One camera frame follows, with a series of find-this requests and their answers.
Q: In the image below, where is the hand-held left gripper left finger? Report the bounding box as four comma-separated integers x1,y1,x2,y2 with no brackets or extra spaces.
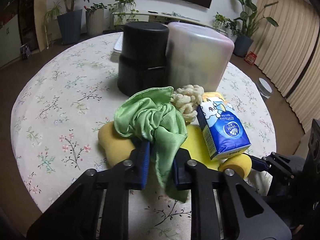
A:
26,141,151,240

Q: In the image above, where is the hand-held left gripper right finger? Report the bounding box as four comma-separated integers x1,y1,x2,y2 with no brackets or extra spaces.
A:
172,149,293,240

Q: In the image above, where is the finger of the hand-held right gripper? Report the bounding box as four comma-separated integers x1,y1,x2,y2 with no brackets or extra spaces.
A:
249,155,272,173

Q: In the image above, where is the yellow cylinder sponge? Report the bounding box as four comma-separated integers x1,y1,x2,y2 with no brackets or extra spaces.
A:
218,154,252,179

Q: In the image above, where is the lemon yellow sponge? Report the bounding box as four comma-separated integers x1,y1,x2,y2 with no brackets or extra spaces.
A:
179,125,222,172

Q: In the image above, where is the green microfiber cloth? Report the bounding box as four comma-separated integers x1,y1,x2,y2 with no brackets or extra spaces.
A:
114,86,188,203

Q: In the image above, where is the blue and yellow tissue pack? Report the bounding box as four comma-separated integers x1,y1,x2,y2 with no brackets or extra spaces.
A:
201,92,227,103
196,99,251,161

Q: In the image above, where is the cream chenille cloth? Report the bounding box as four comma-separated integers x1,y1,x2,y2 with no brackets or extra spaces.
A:
170,84,205,123

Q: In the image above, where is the white plastic tray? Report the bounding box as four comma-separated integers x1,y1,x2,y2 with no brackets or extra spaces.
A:
113,35,123,53

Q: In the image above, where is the glass jar with white lid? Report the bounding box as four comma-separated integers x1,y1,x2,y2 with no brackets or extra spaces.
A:
257,78,273,98

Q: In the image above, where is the black plastic container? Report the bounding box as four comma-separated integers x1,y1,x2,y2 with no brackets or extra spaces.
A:
117,21,170,97

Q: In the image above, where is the red packet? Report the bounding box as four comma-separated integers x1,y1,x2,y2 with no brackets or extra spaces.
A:
244,51,257,65

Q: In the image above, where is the translucent plastic container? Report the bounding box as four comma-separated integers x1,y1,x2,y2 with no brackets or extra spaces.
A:
165,22,235,92

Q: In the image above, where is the beige curtain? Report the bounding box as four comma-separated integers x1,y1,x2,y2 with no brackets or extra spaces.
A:
250,0,320,133

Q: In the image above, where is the small leafy floor plant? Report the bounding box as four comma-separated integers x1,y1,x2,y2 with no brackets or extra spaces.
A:
213,12,238,37

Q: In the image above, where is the white ribbed planter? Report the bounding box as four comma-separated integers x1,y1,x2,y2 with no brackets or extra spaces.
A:
85,9,105,36

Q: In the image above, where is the white television console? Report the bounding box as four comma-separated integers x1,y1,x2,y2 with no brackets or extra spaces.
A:
112,10,227,32

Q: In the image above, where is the large broad-leaf plant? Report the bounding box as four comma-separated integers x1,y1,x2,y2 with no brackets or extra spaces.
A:
227,0,279,39

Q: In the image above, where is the dark blue square planter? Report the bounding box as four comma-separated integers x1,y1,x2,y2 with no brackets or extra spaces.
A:
57,9,83,45

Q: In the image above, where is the trailing vine plant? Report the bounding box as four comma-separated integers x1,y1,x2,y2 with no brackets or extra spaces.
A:
108,0,139,26

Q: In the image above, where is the small dark toy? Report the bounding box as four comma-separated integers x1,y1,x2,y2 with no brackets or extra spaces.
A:
20,44,32,60

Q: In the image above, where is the small bushy plant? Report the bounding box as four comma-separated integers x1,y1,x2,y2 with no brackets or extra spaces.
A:
84,2,108,12

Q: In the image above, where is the white cabinet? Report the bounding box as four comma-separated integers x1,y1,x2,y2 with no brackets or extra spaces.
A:
0,14,22,68

